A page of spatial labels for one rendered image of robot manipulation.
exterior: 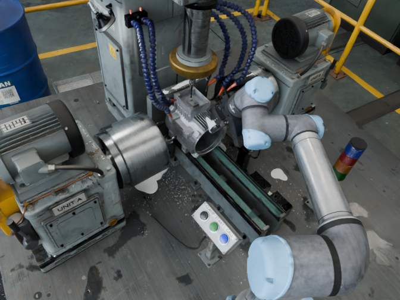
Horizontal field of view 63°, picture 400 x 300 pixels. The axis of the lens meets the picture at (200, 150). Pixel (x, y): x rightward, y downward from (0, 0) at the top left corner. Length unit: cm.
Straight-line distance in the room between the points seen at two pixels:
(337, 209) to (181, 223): 77
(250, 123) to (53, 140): 55
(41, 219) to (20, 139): 26
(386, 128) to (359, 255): 284
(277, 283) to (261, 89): 50
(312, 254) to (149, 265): 77
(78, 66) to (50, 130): 259
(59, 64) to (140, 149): 253
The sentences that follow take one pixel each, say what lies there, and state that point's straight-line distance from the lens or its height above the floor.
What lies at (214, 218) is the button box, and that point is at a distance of 109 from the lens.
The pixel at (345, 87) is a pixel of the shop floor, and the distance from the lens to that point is 376.
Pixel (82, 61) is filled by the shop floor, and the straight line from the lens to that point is 362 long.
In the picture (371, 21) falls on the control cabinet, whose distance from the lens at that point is 456.
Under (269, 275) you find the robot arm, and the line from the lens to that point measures 64.
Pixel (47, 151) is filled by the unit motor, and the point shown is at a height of 129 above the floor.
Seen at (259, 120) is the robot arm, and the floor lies 143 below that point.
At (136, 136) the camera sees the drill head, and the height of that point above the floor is 116.
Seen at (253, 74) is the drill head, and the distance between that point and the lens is 150.
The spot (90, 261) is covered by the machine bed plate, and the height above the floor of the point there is 80.
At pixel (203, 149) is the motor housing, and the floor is 94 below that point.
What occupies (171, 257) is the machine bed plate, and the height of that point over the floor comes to 80.
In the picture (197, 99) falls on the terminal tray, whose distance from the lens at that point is 139.
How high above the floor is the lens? 202
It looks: 49 degrees down
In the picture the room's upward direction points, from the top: 8 degrees clockwise
